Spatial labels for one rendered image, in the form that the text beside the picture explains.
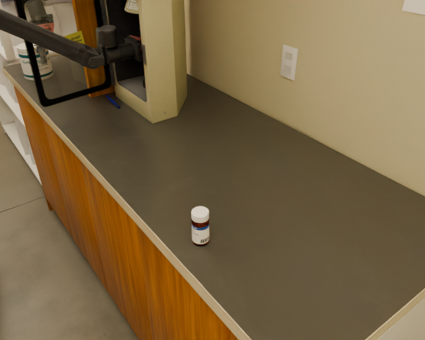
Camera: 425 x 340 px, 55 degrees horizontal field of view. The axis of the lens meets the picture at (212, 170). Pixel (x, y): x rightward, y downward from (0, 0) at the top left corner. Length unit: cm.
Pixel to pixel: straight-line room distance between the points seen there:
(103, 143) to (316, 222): 77
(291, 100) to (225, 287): 85
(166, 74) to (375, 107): 72
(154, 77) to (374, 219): 87
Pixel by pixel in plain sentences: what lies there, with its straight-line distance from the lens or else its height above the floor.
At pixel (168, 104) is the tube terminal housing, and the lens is 157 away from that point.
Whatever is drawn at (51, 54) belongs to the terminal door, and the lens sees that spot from 165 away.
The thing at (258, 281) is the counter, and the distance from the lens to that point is 94.
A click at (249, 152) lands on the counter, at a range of 138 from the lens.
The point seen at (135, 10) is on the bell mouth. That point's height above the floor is 133.
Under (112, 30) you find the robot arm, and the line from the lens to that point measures 152.
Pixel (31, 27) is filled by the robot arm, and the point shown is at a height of 131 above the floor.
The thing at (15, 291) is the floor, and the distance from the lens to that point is 237.
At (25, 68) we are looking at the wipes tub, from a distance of 212.
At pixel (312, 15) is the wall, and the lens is 144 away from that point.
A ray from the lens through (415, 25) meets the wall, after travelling 124.
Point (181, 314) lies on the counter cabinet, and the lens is 123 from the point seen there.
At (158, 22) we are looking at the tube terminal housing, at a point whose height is 130.
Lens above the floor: 165
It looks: 34 degrees down
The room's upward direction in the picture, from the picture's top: straight up
